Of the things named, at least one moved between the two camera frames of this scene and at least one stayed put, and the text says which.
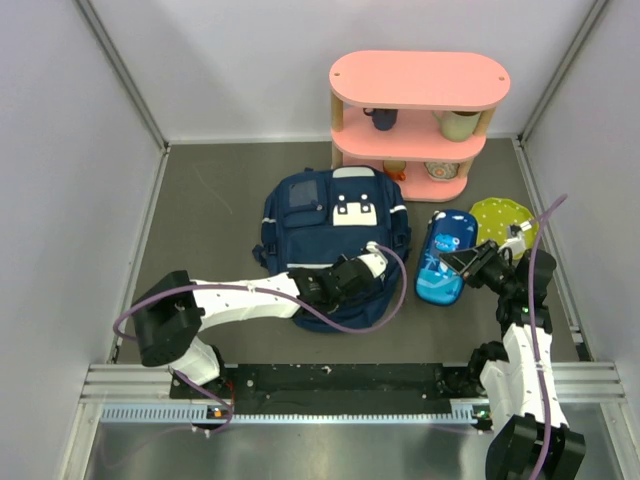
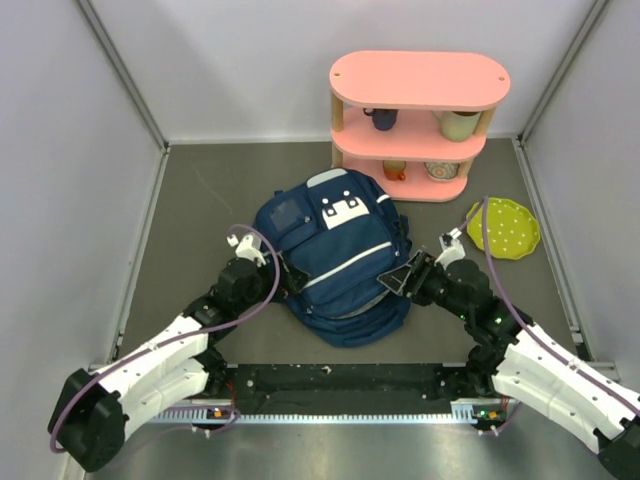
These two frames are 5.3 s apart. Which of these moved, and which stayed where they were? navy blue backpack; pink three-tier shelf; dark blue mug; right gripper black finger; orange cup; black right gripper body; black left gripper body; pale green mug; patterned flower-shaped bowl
Moved: black right gripper body; right gripper black finger; navy blue backpack; black left gripper body
Stayed: pink three-tier shelf; patterned flower-shaped bowl; pale green mug; orange cup; dark blue mug
